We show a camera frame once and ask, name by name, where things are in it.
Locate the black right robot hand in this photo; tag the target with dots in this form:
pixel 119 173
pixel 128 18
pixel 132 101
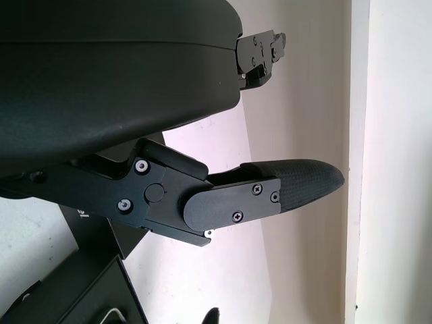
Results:
pixel 211 317

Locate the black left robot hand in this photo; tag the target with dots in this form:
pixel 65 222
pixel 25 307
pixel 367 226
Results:
pixel 101 84

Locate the small silver depth camera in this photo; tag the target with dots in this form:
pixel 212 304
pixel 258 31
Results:
pixel 114 308

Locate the black box base with insert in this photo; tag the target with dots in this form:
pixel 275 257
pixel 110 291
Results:
pixel 74 293

